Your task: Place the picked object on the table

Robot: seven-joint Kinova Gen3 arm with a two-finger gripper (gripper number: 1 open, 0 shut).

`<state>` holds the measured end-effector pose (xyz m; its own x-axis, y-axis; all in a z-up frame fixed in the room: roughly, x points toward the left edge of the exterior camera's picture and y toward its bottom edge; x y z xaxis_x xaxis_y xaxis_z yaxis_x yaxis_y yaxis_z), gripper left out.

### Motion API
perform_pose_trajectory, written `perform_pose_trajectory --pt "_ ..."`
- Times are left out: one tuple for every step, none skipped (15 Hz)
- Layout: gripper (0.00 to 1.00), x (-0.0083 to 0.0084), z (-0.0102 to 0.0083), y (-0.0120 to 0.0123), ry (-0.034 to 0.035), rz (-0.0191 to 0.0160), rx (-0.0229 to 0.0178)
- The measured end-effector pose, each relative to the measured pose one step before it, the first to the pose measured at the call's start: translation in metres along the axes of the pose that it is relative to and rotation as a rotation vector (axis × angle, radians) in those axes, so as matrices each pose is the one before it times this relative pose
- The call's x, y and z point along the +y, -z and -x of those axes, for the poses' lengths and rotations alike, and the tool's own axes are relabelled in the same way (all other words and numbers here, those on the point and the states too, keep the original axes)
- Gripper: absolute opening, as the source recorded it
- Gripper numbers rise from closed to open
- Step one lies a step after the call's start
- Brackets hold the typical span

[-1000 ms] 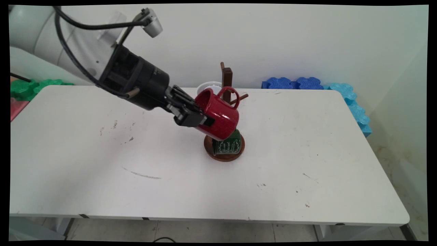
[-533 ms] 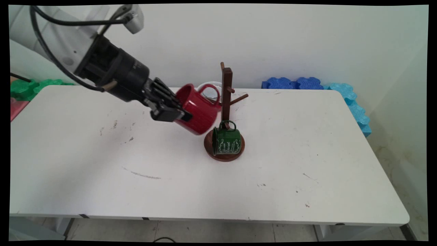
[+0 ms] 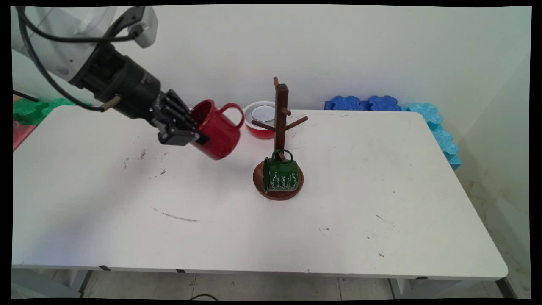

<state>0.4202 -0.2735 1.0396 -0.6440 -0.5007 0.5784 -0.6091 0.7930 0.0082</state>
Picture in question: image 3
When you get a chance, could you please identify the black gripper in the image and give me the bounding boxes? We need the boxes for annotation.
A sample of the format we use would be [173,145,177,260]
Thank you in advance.
[69,42,210,147]

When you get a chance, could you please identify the red enamel mug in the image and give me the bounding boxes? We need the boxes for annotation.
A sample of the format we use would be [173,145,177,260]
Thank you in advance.
[189,99,246,161]

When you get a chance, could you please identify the red bowl with white inside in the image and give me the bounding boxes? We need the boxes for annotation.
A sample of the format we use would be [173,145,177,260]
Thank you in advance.
[244,101,278,140]

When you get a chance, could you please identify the brown wooden mug tree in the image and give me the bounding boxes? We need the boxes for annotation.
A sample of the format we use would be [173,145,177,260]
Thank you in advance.
[251,77,309,201]

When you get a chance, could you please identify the green enamel mug with print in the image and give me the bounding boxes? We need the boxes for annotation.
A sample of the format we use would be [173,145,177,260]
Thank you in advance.
[263,148,300,194]

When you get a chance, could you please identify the green foam mat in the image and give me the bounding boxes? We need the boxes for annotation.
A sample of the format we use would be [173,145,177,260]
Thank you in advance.
[13,98,92,126]

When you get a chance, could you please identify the thin black rod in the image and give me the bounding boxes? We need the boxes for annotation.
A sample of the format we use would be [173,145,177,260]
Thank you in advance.
[13,90,39,103]

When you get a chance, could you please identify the pink foam mat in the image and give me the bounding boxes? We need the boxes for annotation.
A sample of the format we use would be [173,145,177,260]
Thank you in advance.
[13,121,37,151]

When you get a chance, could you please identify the dark blue foam mat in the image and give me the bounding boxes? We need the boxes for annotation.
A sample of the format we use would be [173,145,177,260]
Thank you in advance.
[324,95,368,111]
[366,95,402,112]

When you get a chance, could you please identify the light blue foam mat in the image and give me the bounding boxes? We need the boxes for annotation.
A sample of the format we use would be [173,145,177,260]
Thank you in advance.
[402,103,462,170]

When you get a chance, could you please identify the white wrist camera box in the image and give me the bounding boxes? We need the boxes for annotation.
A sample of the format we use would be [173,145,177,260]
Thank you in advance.
[113,6,159,48]

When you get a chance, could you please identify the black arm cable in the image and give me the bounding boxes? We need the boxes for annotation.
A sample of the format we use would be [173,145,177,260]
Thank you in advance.
[15,6,141,113]

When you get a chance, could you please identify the white table leg frame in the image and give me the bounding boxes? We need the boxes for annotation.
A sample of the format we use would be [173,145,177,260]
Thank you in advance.
[11,269,92,299]

